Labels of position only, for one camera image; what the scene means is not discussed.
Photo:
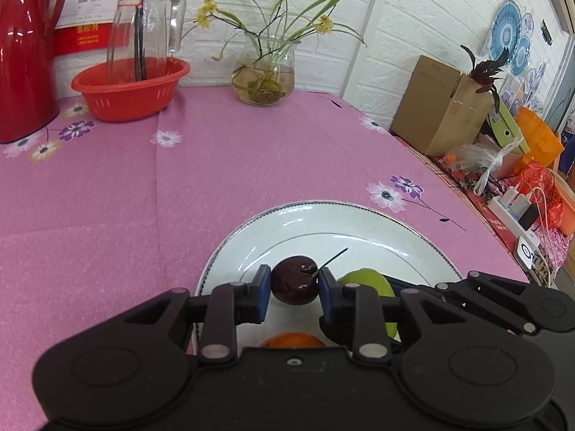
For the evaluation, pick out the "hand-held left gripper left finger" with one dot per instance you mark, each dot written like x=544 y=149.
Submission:
x=263 y=294

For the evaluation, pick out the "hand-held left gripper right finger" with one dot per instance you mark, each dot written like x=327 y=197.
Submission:
x=327 y=296

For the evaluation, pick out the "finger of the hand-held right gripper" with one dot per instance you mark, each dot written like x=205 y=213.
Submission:
x=337 y=334
x=494 y=298

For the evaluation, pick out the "dark red cherry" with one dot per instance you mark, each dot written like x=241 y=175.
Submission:
x=292 y=283

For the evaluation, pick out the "green mango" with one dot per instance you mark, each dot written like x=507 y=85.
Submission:
x=366 y=280

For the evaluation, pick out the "orange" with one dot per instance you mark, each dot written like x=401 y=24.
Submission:
x=292 y=340

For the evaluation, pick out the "white plate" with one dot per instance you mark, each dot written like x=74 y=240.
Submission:
x=341 y=224

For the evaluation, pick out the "white square device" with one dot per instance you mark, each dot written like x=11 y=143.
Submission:
x=528 y=253

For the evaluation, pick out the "black charger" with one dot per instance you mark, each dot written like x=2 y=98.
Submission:
x=529 y=217

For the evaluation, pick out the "white power strip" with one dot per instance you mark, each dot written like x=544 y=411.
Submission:
x=498 y=206

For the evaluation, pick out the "white charger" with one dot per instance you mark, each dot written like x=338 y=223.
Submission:
x=516 y=197

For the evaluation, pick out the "red plastic bag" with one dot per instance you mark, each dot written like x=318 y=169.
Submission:
x=539 y=179

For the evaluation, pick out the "pink box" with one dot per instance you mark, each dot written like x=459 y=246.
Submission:
x=510 y=164

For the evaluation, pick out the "clear plastic bag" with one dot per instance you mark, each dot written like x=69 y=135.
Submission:
x=476 y=157

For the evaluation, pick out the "pink floral tablecloth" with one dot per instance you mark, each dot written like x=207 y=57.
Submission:
x=112 y=211

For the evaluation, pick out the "green file folder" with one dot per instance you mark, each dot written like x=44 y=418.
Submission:
x=507 y=121

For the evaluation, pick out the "cardboard box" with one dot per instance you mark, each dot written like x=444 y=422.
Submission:
x=431 y=107

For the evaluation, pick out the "round glass vase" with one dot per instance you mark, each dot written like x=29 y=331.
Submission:
x=265 y=85

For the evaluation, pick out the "purple leaf plant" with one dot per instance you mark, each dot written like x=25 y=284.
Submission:
x=485 y=72

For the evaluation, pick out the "red plastic basket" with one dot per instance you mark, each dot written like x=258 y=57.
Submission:
x=125 y=98

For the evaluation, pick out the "medium blue paper fan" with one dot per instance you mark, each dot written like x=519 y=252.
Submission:
x=522 y=56

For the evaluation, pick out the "green plant yellow flowers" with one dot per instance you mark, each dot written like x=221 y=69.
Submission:
x=323 y=24

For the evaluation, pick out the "small blue paper fan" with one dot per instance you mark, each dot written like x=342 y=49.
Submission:
x=528 y=24

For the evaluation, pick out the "dark stirring stick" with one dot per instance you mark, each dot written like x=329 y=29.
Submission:
x=140 y=45

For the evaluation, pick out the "glass pitcher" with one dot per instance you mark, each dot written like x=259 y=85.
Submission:
x=125 y=31

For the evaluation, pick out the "red thermos jug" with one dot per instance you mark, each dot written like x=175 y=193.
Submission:
x=27 y=76

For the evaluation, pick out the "white wall pipe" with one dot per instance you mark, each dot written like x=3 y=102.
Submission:
x=366 y=31

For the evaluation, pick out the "small black wall fixture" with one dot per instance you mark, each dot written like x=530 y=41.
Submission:
x=546 y=32

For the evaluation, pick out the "blue decorative wall plates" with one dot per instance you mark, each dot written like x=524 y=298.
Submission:
x=505 y=27

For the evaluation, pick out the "wall poster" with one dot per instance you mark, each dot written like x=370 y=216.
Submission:
x=85 y=9

